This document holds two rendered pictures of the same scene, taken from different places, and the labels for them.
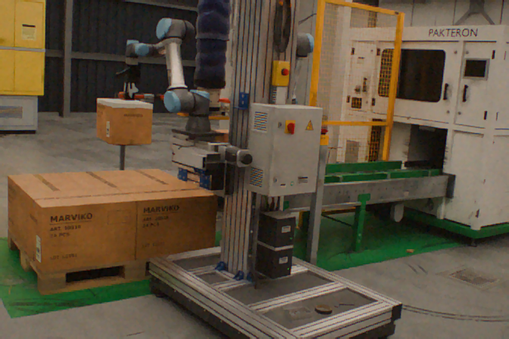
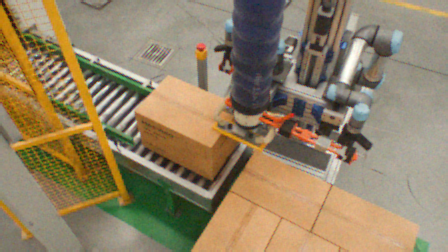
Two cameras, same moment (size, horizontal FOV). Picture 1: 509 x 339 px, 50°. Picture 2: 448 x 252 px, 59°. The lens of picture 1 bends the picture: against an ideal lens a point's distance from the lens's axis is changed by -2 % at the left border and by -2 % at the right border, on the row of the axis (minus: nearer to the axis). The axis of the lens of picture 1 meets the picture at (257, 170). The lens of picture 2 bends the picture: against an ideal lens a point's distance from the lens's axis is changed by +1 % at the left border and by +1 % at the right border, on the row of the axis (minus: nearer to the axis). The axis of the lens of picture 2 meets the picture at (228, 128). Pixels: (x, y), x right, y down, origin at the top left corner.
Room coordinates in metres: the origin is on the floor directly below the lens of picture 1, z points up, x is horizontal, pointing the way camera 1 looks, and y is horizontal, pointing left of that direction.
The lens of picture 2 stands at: (4.70, 1.69, 2.94)
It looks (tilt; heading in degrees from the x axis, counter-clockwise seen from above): 52 degrees down; 244
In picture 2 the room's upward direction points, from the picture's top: 1 degrees clockwise
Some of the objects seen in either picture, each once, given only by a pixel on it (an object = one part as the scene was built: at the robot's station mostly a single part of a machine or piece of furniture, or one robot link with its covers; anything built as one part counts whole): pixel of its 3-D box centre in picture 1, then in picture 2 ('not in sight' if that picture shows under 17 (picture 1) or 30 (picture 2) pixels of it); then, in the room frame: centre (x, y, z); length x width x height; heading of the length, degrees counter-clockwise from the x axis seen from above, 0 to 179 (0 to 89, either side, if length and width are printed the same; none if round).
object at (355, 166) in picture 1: (340, 166); (48, 104); (5.08, -0.76, 0.60); 1.60 x 0.10 x 0.09; 126
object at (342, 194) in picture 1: (357, 193); (134, 83); (4.39, -0.82, 0.50); 2.31 x 0.05 x 0.19; 126
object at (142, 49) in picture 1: (142, 49); (360, 101); (3.53, 0.78, 1.49); 0.11 x 0.11 x 0.08; 40
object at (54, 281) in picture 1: (108, 247); not in sight; (3.83, 1.04, 0.07); 1.20 x 1.00 x 0.14; 126
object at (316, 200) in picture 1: (316, 203); (203, 96); (3.91, -0.44, 0.50); 0.07 x 0.07 x 1.00; 36
